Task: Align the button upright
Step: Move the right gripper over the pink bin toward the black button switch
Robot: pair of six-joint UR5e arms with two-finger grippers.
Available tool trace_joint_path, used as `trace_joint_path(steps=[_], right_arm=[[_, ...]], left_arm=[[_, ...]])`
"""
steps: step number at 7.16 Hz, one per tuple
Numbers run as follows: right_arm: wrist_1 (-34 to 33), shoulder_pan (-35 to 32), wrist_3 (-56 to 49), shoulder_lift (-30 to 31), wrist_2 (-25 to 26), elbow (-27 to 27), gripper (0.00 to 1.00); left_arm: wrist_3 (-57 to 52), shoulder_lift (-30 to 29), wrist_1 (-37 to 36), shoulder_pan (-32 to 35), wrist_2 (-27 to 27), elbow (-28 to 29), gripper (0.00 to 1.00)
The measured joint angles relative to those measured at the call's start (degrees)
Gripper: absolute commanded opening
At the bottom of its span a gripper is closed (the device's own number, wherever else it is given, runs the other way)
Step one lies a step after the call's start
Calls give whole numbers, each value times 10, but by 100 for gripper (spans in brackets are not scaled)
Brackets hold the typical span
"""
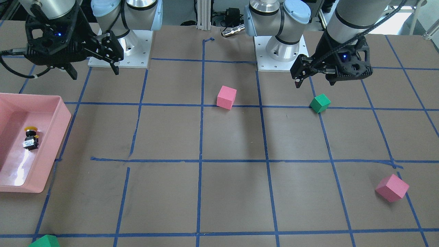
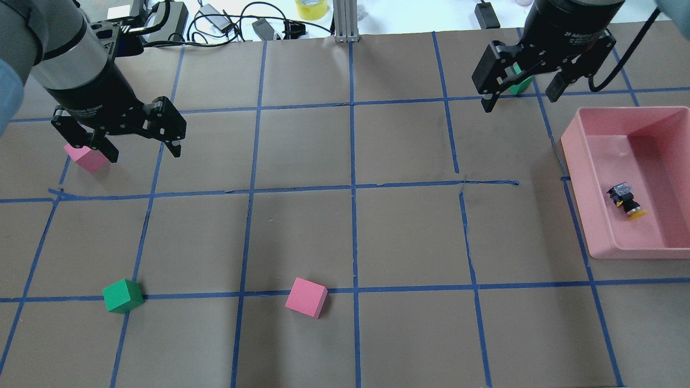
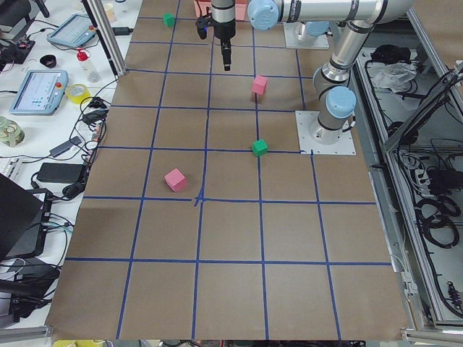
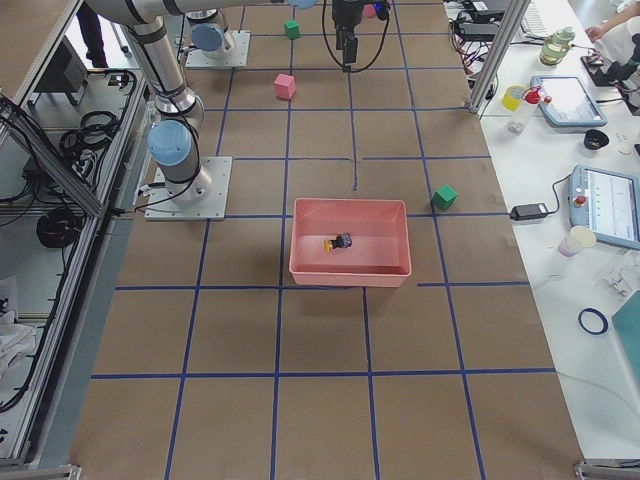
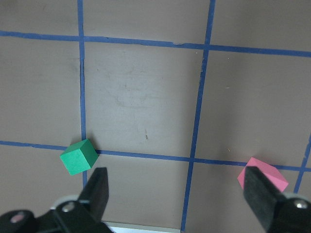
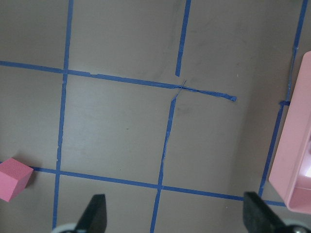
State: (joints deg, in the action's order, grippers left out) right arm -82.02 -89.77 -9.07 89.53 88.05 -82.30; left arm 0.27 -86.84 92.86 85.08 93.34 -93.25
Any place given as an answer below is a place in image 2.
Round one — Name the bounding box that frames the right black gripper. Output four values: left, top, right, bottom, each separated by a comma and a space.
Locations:
472, 1, 623, 113

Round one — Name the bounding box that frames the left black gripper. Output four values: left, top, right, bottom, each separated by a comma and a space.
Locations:
51, 68, 187, 164

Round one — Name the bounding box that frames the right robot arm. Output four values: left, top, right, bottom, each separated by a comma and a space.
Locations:
471, 1, 688, 113

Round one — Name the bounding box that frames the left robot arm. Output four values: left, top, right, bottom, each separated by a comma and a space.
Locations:
1, 1, 187, 163

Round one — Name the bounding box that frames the green cube far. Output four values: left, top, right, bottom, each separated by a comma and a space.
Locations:
508, 63, 533, 96

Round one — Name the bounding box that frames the green cube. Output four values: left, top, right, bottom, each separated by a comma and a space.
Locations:
102, 279, 144, 314
508, 63, 533, 96

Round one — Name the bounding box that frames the pink cube far left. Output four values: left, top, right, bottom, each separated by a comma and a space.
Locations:
63, 143, 111, 174

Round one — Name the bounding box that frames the pink cube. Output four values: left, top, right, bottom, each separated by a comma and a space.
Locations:
63, 143, 111, 174
284, 277, 328, 319

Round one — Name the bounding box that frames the pink plastic bin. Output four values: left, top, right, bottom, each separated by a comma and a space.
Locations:
561, 106, 689, 260

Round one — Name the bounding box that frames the black power brick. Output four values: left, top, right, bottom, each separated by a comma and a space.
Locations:
144, 2, 188, 43

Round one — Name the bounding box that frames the green cube near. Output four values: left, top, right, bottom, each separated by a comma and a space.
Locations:
102, 279, 144, 314

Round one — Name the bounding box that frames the pink cube centre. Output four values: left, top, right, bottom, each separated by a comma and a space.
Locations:
284, 277, 328, 319

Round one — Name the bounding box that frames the aluminium frame post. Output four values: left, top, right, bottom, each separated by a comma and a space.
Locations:
332, 0, 360, 43

